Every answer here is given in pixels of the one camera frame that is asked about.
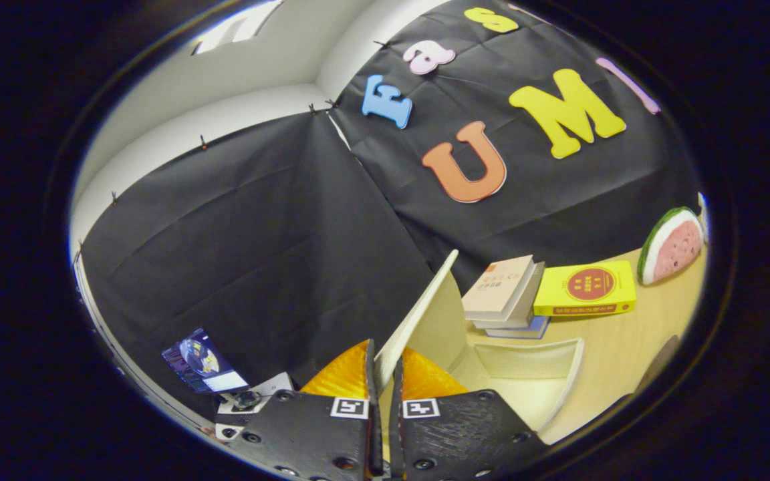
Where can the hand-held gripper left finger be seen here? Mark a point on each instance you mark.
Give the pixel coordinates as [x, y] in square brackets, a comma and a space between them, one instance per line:
[311, 441]

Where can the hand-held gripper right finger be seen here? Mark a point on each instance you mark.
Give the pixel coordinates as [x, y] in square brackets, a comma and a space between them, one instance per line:
[458, 434]

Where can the beige fabric storage box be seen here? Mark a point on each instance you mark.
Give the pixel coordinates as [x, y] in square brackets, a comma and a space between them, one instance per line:
[525, 374]

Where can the brown fuzzy shoe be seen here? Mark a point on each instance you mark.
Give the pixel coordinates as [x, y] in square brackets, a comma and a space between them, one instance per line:
[659, 366]

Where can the blue book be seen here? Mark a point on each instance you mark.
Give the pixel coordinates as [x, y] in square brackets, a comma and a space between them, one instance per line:
[525, 330]

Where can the computer monitor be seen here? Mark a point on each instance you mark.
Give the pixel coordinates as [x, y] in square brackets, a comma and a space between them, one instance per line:
[201, 361]

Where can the grey book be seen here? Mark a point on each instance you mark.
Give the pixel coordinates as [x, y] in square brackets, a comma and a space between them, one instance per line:
[533, 300]

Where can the yellow book with red circle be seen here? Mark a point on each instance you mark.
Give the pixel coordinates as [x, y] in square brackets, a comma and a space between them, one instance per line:
[585, 287]

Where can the black backdrop cloth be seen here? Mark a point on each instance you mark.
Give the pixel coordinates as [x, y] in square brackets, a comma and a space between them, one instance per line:
[258, 234]

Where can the watermelon slice plush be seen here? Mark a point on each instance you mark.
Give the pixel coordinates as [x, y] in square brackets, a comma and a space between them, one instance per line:
[672, 247]

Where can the white plush toy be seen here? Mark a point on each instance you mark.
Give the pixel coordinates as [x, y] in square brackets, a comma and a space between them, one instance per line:
[702, 214]

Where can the long ceiling light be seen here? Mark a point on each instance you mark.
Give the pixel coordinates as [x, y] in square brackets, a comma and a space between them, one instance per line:
[238, 27]

